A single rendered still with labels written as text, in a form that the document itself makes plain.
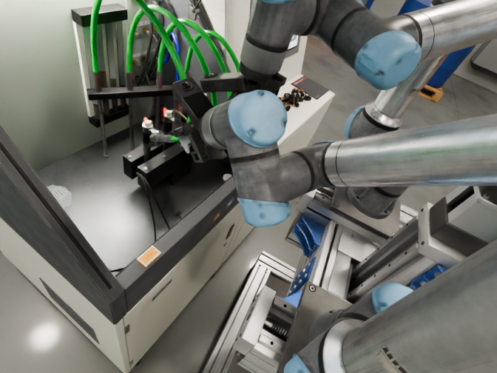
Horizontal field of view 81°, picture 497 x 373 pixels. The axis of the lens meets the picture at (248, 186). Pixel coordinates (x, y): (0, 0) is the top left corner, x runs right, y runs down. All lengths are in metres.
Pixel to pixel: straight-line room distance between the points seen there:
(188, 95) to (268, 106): 0.23
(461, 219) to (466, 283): 0.41
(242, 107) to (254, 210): 0.14
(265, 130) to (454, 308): 0.26
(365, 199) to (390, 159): 0.55
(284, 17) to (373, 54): 0.14
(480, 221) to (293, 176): 0.38
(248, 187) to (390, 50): 0.26
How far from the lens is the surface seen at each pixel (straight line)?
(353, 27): 0.50
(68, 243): 0.70
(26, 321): 1.82
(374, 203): 0.95
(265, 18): 0.50
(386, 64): 0.46
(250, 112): 0.38
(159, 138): 0.79
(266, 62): 0.52
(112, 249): 0.94
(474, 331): 0.28
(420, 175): 0.40
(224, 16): 1.04
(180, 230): 0.83
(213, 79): 0.61
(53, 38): 0.98
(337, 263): 0.94
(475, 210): 0.67
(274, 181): 0.42
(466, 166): 0.38
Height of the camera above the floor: 1.65
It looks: 46 degrees down
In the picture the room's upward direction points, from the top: 22 degrees clockwise
